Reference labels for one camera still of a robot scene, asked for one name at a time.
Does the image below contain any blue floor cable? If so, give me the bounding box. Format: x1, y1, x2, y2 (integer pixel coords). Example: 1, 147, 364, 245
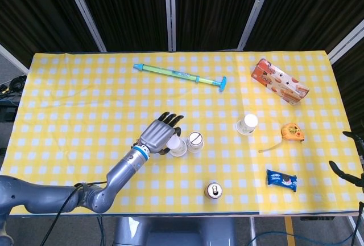
250, 230, 356, 246

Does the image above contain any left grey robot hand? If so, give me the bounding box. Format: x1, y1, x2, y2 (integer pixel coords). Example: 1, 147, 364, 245
131, 111, 184, 155

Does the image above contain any paper cup with line-marked bottom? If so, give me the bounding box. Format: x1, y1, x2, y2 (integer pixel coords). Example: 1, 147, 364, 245
186, 131, 205, 154

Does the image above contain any black floor cable bundle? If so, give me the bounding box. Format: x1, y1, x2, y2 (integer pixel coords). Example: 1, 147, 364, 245
0, 75, 27, 96

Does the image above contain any blue cookie packet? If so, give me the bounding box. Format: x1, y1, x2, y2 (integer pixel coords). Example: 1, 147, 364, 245
266, 169, 298, 192

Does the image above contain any yellow white checkered tablecloth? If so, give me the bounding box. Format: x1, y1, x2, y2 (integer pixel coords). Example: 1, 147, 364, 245
0, 51, 364, 216

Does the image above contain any white table leg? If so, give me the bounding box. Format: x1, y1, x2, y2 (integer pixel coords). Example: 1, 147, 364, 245
249, 216, 257, 246

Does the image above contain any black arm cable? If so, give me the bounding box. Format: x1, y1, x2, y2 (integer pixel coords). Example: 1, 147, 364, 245
355, 200, 364, 231
39, 182, 107, 246

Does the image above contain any white fern-print paper cup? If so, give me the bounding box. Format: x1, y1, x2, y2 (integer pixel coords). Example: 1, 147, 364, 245
235, 113, 259, 136

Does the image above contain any white floral paper cup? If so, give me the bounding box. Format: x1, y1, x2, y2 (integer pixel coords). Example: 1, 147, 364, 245
166, 136, 188, 158

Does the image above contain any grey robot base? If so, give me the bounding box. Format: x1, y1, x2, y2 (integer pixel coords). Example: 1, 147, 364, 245
113, 216, 237, 246

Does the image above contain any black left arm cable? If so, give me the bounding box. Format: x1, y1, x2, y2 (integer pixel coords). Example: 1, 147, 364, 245
39, 182, 107, 246

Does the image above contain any red soda can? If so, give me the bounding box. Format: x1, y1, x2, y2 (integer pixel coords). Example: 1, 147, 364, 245
204, 182, 223, 200

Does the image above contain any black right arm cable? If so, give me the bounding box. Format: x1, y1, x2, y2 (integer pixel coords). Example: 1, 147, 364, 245
355, 200, 364, 231

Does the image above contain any orange egg roll snack box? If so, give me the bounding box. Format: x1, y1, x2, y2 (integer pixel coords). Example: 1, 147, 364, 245
250, 59, 310, 106

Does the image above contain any black pleated curtain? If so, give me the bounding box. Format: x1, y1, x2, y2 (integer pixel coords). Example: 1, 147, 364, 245
331, 38, 364, 133
175, 0, 267, 51
72, 0, 173, 52
0, 0, 100, 69
247, 0, 364, 52

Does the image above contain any white partition post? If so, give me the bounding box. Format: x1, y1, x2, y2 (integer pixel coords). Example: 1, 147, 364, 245
0, 43, 29, 75
326, 19, 364, 64
237, 0, 274, 51
61, 0, 107, 52
164, 0, 177, 52

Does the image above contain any green blue water squirter toy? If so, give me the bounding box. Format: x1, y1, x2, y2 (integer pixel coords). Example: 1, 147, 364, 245
133, 63, 228, 94

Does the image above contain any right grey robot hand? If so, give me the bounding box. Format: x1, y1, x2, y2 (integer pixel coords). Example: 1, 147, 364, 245
329, 130, 364, 192

